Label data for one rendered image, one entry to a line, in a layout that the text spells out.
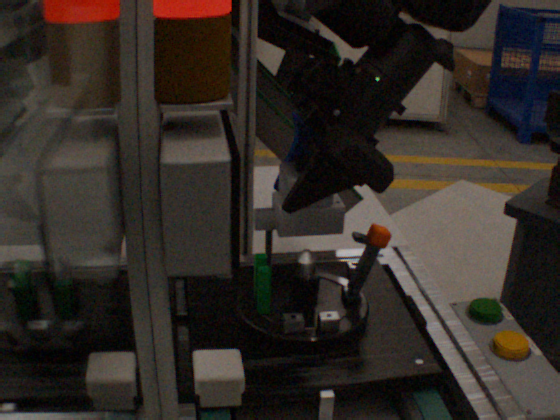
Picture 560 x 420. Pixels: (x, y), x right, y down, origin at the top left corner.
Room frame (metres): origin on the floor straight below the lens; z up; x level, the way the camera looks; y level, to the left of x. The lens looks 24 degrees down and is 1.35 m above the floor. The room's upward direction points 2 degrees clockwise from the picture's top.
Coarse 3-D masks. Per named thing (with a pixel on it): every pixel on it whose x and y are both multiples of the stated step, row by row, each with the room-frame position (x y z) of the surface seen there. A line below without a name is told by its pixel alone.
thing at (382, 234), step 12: (372, 228) 0.59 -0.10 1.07; (384, 228) 0.59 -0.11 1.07; (360, 240) 0.58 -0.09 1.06; (372, 240) 0.58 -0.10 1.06; (384, 240) 0.58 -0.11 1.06; (372, 252) 0.58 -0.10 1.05; (360, 264) 0.58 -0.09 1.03; (372, 264) 0.58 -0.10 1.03; (360, 276) 0.58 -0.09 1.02; (348, 288) 0.58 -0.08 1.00; (360, 288) 0.58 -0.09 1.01
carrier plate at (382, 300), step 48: (192, 288) 0.63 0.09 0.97; (240, 288) 0.63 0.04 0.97; (384, 288) 0.64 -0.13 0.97; (192, 336) 0.53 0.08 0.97; (240, 336) 0.53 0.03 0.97; (384, 336) 0.54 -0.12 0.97; (288, 384) 0.46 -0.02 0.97; (336, 384) 0.46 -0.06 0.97; (384, 384) 0.47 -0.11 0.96; (432, 384) 0.47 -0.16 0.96
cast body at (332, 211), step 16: (304, 160) 0.57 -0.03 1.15; (288, 176) 0.55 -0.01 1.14; (288, 192) 0.55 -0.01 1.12; (256, 208) 0.57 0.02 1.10; (272, 208) 0.57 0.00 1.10; (304, 208) 0.55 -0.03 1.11; (320, 208) 0.55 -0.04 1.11; (336, 208) 0.56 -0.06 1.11; (256, 224) 0.56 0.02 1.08; (272, 224) 0.56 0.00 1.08; (288, 224) 0.55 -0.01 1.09; (304, 224) 0.55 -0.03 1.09; (320, 224) 0.55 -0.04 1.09; (336, 224) 0.56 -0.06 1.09
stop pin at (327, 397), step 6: (324, 390) 0.45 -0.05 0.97; (330, 390) 0.45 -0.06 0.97; (318, 396) 0.45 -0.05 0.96; (324, 396) 0.45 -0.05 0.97; (330, 396) 0.45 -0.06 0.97; (318, 402) 0.45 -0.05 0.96; (324, 402) 0.44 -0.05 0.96; (330, 402) 0.44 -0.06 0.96; (318, 408) 0.45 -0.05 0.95; (324, 408) 0.44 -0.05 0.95; (330, 408) 0.44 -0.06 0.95; (318, 414) 0.44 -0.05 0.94; (324, 414) 0.44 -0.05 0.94; (330, 414) 0.44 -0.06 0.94
